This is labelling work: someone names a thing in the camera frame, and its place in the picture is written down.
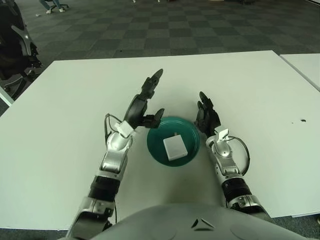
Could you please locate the black swivel chair base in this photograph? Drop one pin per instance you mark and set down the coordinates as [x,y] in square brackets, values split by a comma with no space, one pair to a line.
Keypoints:
[63,5]

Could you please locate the seated person in jeans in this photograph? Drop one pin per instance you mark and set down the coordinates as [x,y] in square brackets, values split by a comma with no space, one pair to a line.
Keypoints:
[46,3]

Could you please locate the grey robot torso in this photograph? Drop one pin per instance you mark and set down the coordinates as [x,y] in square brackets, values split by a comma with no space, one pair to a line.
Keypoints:
[175,222]

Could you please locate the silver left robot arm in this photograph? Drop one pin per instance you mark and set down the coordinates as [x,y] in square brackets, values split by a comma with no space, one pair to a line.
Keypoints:
[115,155]

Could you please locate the white charger block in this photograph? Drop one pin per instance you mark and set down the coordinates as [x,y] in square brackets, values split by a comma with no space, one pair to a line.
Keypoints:
[175,147]

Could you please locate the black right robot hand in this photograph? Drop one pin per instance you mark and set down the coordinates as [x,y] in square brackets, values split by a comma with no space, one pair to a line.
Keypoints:
[208,118]

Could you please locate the white side table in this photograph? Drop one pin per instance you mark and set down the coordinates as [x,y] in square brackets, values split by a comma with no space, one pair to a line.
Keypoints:
[305,66]

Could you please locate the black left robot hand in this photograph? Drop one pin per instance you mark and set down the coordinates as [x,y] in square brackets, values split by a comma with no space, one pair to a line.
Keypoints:
[137,110]

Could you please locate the black mesh office chair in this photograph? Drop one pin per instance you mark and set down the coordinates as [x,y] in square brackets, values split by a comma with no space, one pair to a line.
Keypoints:
[12,55]

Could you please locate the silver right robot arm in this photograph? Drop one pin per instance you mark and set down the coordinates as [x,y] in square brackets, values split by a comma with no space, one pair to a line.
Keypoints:
[225,155]

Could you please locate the teal green plate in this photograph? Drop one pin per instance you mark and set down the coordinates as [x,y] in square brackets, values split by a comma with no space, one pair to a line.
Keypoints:
[156,140]

